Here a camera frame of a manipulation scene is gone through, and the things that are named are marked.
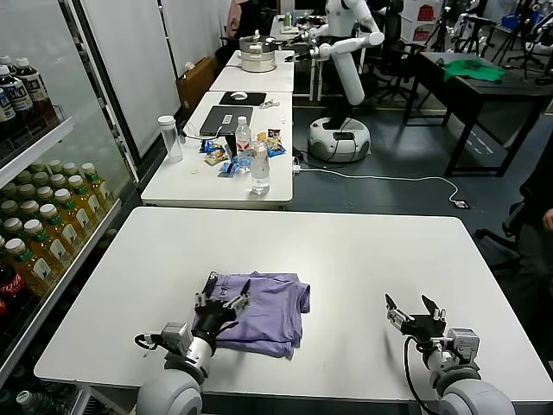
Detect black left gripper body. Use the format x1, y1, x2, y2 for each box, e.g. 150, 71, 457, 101
193, 299, 239, 342

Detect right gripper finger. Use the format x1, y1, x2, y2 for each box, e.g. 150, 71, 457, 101
421, 294, 448, 324
384, 293, 410, 330

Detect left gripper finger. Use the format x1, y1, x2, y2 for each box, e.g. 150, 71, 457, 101
223, 278, 253, 316
194, 275, 216, 309

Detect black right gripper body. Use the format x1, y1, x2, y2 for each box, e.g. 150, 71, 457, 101
397, 311, 449, 342

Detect purple t-shirt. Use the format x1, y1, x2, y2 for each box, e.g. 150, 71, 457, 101
191, 270, 313, 361

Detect person in dark clothes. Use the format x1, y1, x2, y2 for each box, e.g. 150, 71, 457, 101
516, 172, 553, 342

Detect black office chair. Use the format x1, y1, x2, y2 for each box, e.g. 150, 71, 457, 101
362, 0, 427, 105
474, 201, 526, 273

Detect white table with snacks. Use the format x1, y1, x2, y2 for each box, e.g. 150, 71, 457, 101
140, 91, 296, 208

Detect clear unlabelled water bottle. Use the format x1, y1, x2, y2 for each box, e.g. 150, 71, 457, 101
250, 140, 272, 196

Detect black desk stand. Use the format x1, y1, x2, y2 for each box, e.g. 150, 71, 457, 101
222, 133, 241, 159

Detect clear tumbler white lid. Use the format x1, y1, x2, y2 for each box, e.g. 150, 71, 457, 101
156, 115, 185, 164

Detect red label water bottle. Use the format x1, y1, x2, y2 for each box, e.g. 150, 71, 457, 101
235, 115, 254, 175

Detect dark grey laptop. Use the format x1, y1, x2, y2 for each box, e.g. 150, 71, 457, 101
199, 105, 255, 137

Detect red label cola bottle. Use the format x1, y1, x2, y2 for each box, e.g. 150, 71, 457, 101
0, 261, 34, 323

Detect green label drink bottle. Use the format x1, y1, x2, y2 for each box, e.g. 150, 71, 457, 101
15, 388, 57, 415

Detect black mouse pad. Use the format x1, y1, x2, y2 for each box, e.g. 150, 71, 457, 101
219, 91, 268, 107

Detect brown cardboard box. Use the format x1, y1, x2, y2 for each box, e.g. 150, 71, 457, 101
175, 55, 219, 113

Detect white table with cooker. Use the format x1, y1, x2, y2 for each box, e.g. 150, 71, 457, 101
209, 49, 296, 94

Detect glass door drinks fridge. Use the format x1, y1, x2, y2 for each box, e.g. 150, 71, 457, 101
0, 0, 143, 415

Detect black table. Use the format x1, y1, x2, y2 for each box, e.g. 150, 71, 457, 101
404, 51, 553, 178

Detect white humanoid robot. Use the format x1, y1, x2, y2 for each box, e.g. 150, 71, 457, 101
284, 0, 385, 164

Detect silver steamer pot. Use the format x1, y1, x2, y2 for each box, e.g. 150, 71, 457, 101
238, 30, 280, 73

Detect green cloth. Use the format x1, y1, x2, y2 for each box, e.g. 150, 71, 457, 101
444, 58, 510, 83

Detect dark tea bottle white label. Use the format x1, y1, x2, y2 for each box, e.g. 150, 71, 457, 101
0, 64, 35, 131
12, 57, 56, 125
0, 81, 17, 137

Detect pink garment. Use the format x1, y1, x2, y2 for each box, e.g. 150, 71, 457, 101
226, 0, 245, 38

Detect white shelf red boxes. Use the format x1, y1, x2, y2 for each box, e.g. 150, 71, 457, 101
399, 0, 437, 42

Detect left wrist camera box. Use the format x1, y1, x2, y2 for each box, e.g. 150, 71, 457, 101
160, 321, 194, 354

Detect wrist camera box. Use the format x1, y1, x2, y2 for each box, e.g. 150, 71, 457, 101
444, 327, 481, 362
160, 321, 194, 354

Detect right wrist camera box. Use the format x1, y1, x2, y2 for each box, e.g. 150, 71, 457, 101
444, 327, 481, 362

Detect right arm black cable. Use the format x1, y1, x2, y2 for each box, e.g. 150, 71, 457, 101
403, 335, 440, 412

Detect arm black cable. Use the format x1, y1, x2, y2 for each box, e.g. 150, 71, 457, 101
403, 335, 440, 412
133, 331, 164, 358

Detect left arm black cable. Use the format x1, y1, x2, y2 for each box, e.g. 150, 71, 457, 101
133, 331, 164, 358

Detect white floor cable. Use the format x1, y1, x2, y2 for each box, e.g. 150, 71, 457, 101
300, 166, 461, 204

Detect laptop charger cable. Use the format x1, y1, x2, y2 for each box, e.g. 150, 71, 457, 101
177, 122, 226, 142

